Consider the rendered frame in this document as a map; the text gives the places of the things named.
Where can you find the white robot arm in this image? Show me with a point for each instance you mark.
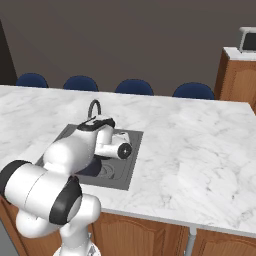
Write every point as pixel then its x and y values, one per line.
pixel 63 156

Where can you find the wooden cupboard run white top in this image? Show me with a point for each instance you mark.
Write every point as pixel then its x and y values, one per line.
pixel 238 80

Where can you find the dark tall cabinet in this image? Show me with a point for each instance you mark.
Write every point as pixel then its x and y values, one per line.
pixel 6 56

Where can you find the grey steel sink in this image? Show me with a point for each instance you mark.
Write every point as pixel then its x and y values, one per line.
pixel 133 156

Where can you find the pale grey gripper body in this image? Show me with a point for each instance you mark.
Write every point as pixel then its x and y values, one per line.
pixel 120 136

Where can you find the wooden cupboard door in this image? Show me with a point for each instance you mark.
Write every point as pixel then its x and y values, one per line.
pixel 133 236
pixel 226 245

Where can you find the black arched tap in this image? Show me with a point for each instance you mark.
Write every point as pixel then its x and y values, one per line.
pixel 90 106

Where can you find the grey dishwasher front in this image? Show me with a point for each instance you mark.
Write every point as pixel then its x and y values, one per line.
pixel 5 241

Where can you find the dark blue pot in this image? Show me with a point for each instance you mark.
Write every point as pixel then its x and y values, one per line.
pixel 90 170

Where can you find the dark blue stool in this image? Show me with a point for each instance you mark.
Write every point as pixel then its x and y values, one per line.
pixel 80 84
pixel 134 87
pixel 31 80
pixel 193 91

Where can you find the white microwave oven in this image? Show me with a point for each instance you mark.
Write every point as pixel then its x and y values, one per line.
pixel 249 40

